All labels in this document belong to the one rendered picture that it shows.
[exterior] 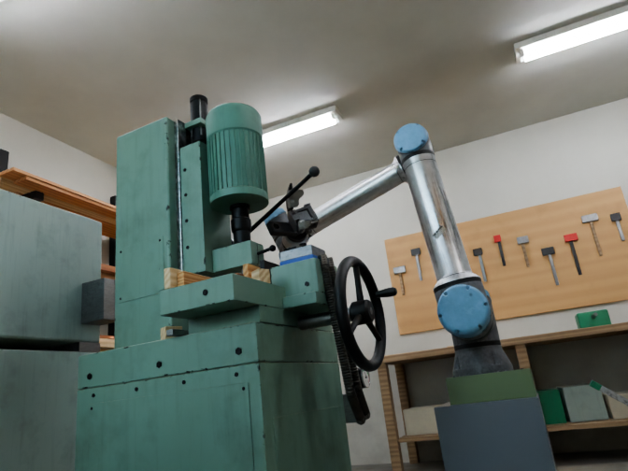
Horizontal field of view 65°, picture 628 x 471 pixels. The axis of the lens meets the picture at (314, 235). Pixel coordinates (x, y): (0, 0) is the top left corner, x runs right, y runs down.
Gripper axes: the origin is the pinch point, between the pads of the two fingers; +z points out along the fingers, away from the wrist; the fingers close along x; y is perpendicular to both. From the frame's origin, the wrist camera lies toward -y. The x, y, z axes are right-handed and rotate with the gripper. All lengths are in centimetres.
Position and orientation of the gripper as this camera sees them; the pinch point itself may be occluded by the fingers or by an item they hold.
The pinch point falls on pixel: (298, 201)
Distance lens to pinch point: 154.6
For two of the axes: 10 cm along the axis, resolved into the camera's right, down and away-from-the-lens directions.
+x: 4.3, 8.0, -4.3
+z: 1.6, -5.3, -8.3
